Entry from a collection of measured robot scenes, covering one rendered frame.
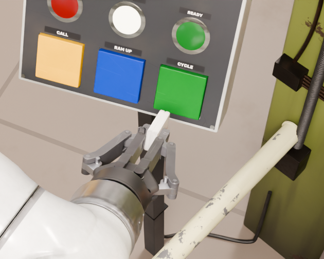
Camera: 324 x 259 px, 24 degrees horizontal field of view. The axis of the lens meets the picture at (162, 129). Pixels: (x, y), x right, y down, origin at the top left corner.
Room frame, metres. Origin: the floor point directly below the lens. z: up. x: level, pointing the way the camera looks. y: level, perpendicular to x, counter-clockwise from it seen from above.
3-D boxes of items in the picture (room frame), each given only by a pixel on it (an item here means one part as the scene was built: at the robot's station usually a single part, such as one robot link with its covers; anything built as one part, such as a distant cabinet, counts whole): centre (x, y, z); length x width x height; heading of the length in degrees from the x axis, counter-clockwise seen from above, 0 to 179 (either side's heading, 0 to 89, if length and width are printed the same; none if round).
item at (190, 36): (0.69, -0.04, 1.09); 0.05 x 0.03 x 0.04; 47
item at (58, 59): (0.71, 0.16, 1.01); 0.07 x 0.05 x 0.07; 72
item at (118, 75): (0.68, 0.07, 1.01); 0.07 x 0.05 x 0.07; 72
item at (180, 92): (0.65, -0.03, 1.01); 0.07 x 0.05 x 0.07; 72
